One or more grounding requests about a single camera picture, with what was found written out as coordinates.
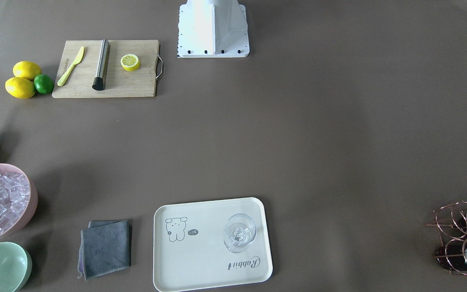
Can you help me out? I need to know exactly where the copper wire bottle basket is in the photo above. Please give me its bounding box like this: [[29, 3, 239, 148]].
[[426, 201, 467, 276]]

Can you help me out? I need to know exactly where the clear wine glass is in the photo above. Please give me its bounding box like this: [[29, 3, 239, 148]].
[[223, 214, 257, 253]]

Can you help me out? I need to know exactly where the cream rabbit tray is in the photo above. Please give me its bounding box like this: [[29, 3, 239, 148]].
[[153, 197, 274, 292]]

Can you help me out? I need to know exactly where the bamboo cutting board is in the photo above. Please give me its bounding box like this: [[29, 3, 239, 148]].
[[52, 39, 160, 99]]

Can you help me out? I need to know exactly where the half lemon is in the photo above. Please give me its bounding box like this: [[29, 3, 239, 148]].
[[120, 54, 140, 72]]

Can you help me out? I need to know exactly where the steel muddler black tip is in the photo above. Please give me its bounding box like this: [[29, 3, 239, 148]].
[[92, 39, 110, 91]]

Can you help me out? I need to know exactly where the grey folded cloth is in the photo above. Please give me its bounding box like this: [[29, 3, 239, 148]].
[[77, 220, 132, 281]]

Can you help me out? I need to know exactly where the yellow plastic knife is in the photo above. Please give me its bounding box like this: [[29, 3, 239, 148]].
[[57, 46, 85, 86]]

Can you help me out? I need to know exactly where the green lime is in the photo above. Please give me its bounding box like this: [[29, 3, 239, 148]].
[[33, 74, 54, 94]]

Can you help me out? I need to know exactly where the yellow lemon upper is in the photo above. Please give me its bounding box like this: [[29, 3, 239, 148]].
[[13, 61, 42, 81]]

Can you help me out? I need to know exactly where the yellow lemon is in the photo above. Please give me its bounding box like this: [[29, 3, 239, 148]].
[[5, 77, 36, 99], [13, 61, 42, 81]]

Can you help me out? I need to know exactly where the yellow lemon lower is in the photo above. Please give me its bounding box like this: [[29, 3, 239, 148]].
[[5, 77, 36, 99]]

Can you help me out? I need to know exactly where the pink bowl with ice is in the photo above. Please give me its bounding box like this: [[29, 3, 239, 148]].
[[0, 164, 38, 239]]

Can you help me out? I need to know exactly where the green bowl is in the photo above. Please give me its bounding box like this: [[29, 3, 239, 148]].
[[0, 242, 32, 292]]

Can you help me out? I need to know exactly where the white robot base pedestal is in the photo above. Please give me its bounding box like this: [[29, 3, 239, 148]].
[[177, 0, 250, 58]]

